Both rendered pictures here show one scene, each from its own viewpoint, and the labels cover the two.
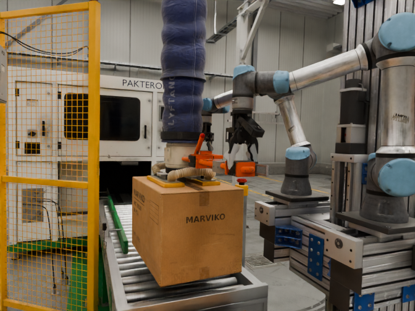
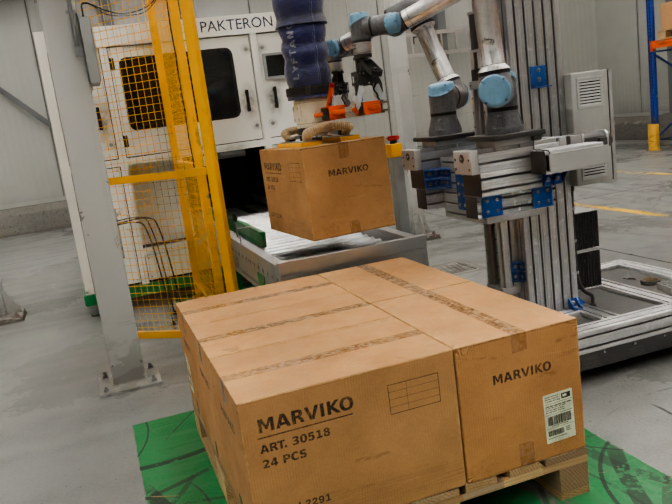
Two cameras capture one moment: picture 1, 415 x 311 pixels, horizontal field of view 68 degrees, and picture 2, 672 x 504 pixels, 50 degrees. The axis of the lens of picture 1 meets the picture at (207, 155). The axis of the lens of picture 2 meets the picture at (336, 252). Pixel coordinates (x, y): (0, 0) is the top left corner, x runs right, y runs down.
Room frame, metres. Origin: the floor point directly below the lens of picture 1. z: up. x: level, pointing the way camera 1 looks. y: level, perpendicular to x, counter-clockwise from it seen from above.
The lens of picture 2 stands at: (-1.78, -0.09, 1.21)
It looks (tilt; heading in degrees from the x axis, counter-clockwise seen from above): 11 degrees down; 3
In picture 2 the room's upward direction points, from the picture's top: 8 degrees counter-clockwise
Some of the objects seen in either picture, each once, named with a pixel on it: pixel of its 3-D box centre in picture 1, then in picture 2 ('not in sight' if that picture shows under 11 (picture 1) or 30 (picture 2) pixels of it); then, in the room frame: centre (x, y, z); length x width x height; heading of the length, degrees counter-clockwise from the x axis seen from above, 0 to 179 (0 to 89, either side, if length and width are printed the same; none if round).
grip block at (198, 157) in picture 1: (201, 161); (334, 112); (1.39, 0.03, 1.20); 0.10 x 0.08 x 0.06; 115
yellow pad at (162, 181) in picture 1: (164, 178); (298, 141); (1.58, 0.22, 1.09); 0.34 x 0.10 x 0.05; 25
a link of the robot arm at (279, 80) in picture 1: (272, 82); (386, 24); (1.08, -0.22, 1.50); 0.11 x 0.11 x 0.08; 72
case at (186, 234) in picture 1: (181, 219); (324, 185); (1.61, 0.13, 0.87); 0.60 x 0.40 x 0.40; 25
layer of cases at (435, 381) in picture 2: not in sight; (350, 364); (0.59, 0.05, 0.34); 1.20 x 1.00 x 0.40; 22
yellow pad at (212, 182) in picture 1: (197, 176); (335, 135); (1.66, 0.05, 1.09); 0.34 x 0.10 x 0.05; 25
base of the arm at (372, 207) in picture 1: (383, 203); (503, 119); (1.08, -0.63, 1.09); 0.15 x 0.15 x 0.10
